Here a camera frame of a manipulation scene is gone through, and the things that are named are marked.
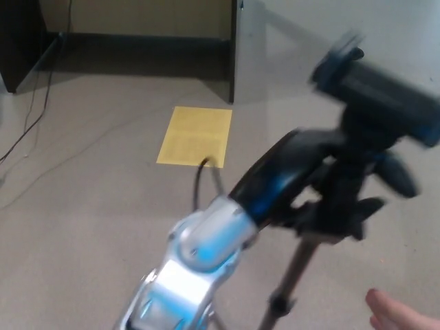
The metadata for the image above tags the thin dark cable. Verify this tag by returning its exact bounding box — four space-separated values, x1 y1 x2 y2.
23 87 38 145

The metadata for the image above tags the black power cable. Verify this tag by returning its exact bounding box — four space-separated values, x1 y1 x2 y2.
0 0 74 162

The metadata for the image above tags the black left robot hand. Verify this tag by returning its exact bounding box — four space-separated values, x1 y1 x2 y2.
227 129 421 241

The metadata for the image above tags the yellow paper sheet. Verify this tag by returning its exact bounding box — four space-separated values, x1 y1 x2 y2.
156 106 234 169

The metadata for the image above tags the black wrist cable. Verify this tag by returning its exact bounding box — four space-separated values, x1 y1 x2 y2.
194 156 226 210

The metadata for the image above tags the thin grey floor cable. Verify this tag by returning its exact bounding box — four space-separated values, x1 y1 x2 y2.
0 109 171 210

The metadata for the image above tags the dark wood desk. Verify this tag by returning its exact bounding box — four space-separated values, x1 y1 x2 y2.
0 0 267 104

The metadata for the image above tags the person's bare hand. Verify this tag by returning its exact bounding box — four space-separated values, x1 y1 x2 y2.
364 288 440 330

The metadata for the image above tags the black tripod with phone holder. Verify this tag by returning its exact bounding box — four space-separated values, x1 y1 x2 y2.
206 29 440 330

